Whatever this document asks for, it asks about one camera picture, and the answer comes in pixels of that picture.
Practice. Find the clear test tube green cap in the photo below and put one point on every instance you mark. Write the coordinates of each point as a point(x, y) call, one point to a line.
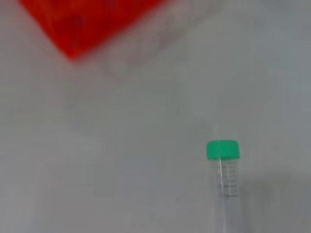
point(223, 150)

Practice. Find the orange-red test tube rack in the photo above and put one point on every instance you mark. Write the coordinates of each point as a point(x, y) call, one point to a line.
point(92, 21)

